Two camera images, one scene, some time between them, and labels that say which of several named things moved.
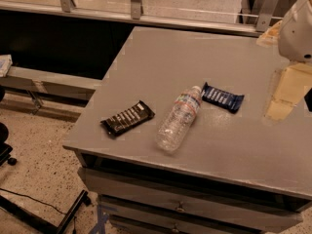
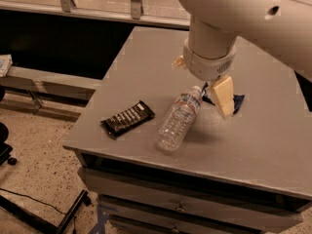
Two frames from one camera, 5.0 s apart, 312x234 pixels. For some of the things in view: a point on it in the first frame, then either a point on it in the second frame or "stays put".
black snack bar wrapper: [128, 119] stays put
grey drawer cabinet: [176, 140] stays put
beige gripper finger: [270, 37] → [178, 63]
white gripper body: [297, 33] → [207, 66]
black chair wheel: [12, 161] stays put
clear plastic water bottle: [176, 121] stays put
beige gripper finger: [292, 85] → [223, 93]
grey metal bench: [49, 87] stays put
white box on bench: [5, 64] stays put
